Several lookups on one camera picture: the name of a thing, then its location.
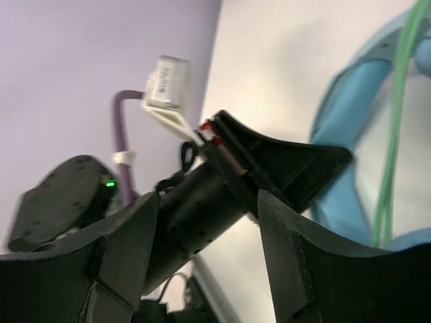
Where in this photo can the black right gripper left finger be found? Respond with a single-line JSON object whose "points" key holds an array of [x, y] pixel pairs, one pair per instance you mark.
{"points": [[94, 275]]}

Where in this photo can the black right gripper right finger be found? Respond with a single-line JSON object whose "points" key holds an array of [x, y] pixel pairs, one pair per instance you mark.
{"points": [[316, 275]]}

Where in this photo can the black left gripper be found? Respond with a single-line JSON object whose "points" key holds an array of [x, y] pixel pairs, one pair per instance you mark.
{"points": [[213, 196]]}

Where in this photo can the light blue headphones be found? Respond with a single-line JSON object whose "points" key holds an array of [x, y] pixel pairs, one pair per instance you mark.
{"points": [[357, 113]]}

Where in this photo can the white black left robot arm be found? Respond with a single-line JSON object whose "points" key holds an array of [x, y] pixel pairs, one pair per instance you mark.
{"points": [[77, 195]]}

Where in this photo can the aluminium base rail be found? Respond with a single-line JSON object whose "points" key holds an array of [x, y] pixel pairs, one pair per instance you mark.
{"points": [[213, 293]]}

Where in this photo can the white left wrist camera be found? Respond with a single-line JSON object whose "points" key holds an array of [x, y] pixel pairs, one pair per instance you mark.
{"points": [[167, 94]]}

